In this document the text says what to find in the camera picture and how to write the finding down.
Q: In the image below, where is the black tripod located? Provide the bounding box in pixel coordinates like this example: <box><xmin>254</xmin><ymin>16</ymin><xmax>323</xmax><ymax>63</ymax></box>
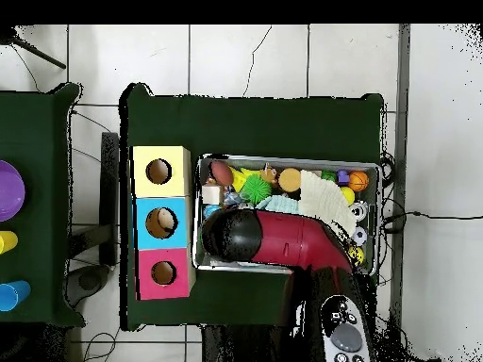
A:
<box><xmin>0</xmin><ymin>25</ymin><xmax>68</xmax><ymax>71</ymax></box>

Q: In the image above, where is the plain green spiky ball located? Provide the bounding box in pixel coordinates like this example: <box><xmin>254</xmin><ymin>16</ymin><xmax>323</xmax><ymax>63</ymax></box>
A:
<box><xmin>241</xmin><ymin>174</ymin><xmax>273</xmax><ymax>205</ymax></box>

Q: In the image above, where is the blue cup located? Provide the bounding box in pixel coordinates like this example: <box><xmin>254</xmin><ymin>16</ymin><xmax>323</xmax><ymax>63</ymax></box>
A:
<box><xmin>0</xmin><ymin>280</ymin><xmax>32</xmax><ymax>313</ymax></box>

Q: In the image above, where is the brown toy football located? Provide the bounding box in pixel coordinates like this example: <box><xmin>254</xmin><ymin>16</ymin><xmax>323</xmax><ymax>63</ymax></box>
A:
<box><xmin>210</xmin><ymin>160</ymin><xmax>235</xmax><ymax>187</ymax></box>

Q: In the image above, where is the dark green side table cloth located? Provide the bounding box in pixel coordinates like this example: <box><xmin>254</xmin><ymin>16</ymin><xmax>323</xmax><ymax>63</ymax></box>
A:
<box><xmin>0</xmin><ymin>82</ymin><xmax>84</xmax><ymax>327</ymax></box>

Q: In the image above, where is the wooden box with three holes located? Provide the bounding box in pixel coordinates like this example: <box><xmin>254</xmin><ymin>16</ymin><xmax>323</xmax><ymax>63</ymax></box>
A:
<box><xmin>131</xmin><ymin>145</ymin><xmax>194</xmax><ymax>302</ymax></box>

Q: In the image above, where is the yellow cup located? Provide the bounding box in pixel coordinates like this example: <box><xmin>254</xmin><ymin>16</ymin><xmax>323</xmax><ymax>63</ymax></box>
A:
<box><xmin>0</xmin><ymin>230</ymin><xmax>20</xmax><ymax>255</ymax></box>

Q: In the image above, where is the clear mesh bin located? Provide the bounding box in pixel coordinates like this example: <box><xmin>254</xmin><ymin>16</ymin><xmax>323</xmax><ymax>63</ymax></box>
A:
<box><xmin>194</xmin><ymin>154</ymin><xmax>382</xmax><ymax>279</ymax></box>

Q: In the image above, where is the plain wooden block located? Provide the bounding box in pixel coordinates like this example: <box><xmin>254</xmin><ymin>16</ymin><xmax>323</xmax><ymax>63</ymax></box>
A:
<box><xmin>201</xmin><ymin>183</ymin><xmax>225</xmax><ymax>205</ymax></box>

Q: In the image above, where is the cream muslin cloth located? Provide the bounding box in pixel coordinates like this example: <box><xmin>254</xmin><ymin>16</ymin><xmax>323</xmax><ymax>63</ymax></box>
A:
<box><xmin>299</xmin><ymin>170</ymin><xmax>358</xmax><ymax>241</ymax></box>

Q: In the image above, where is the mint green muslin cloth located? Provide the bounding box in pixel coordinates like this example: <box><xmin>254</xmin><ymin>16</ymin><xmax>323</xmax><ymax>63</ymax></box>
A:
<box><xmin>256</xmin><ymin>194</ymin><xmax>303</xmax><ymax>216</ymax></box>

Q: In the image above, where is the dark green tablecloth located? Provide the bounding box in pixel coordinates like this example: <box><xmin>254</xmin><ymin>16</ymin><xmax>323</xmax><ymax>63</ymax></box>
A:
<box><xmin>119</xmin><ymin>82</ymin><xmax>386</xmax><ymax>333</ymax></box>

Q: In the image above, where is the purple plate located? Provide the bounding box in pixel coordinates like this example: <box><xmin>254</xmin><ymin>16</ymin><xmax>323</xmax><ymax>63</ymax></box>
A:
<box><xmin>0</xmin><ymin>159</ymin><xmax>27</xmax><ymax>223</ymax></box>

